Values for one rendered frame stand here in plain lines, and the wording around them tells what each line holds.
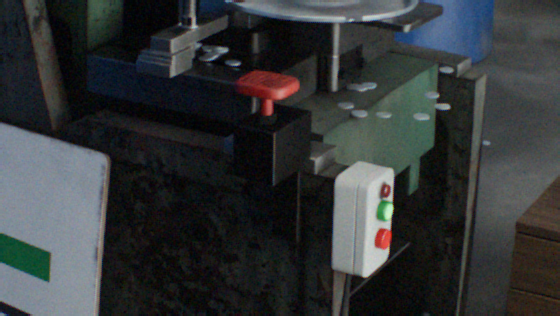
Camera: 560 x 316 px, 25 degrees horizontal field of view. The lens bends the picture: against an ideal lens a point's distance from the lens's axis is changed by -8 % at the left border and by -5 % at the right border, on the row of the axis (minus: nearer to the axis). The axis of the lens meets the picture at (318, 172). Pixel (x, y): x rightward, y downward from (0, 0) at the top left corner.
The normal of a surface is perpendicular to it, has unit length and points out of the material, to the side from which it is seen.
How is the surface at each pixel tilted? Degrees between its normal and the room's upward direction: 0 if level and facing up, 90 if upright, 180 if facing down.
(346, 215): 90
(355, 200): 90
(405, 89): 90
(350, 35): 90
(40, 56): 74
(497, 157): 0
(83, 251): 78
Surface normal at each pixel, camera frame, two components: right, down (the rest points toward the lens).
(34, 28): 0.85, -0.06
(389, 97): 0.88, 0.21
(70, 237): -0.51, 0.11
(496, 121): 0.03, -0.92
